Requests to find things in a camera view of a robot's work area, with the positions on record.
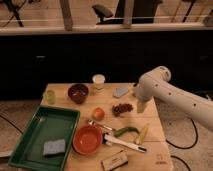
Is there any green plastic tray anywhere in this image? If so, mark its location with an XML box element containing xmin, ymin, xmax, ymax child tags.
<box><xmin>8</xmin><ymin>105</ymin><xmax>80</xmax><ymax>171</ymax></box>

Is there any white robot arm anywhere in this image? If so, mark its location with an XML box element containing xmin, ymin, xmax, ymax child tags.
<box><xmin>135</xmin><ymin>66</ymin><xmax>213</xmax><ymax>132</ymax></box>

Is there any yellow corn cob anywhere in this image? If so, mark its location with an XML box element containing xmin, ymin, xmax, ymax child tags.
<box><xmin>135</xmin><ymin>124</ymin><xmax>149</xmax><ymax>145</ymax></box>

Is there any metal spoon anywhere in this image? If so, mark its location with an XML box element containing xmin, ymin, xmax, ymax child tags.
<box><xmin>87</xmin><ymin>120</ymin><xmax>115</xmax><ymax>131</ymax></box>

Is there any black floor cable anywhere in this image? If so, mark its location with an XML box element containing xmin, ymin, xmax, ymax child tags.
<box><xmin>165</xmin><ymin>118</ymin><xmax>200</xmax><ymax>171</ymax></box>

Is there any white cup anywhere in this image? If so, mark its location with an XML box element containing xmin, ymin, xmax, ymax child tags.
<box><xmin>92</xmin><ymin>74</ymin><xmax>105</xmax><ymax>90</ymax></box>

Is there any red grape bunch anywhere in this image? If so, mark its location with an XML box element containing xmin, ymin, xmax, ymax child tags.
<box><xmin>112</xmin><ymin>103</ymin><xmax>133</xmax><ymax>117</ymax></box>

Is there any orange tomato fruit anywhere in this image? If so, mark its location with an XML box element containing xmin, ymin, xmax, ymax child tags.
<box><xmin>92</xmin><ymin>107</ymin><xmax>105</xmax><ymax>121</ymax></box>

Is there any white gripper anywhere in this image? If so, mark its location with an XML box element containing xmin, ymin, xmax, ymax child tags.
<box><xmin>135</xmin><ymin>88</ymin><xmax>152</xmax><ymax>113</ymax></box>

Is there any black office chair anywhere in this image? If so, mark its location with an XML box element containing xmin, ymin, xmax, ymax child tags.
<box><xmin>92</xmin><ymin>0</ymin><xmax>162</xmax><ymax>25</ymax></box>

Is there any wooden block eraser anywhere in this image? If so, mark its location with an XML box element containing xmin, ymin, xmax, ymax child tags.
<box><xmin>101</xmin><ymin>150</ymin><xmax>128</xmax><ymax>171</ymax></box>

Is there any red orange bowl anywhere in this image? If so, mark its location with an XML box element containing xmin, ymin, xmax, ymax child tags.
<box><xmin>73</xmin><ymin>125</ymin><xmax>103</xmax><ymax>155</ymax></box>

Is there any green translucent cup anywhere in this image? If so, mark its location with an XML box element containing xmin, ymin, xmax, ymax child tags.
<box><xmin>45</xmin><ymin>90</ymin><xmax>55</xmax><ymax>104</ymax></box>

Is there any green chili pepper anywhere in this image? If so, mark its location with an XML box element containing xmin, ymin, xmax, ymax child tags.
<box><xmin>114</xmin><ymin>127</ymin><xmax>139</xmax><ymax>137</ymax></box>

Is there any dark maroon bowl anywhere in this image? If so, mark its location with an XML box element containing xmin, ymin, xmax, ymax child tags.
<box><xmin>68</xmin><ymin>84</ymin><xmax>89</xmax><ymax>104</ymax></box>

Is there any blue grey sponge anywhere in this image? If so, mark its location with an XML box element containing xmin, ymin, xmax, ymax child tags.
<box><xmin>43</xmin><ymin>139</ymin><xmax>66</xmax><ymax>156</ymax></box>

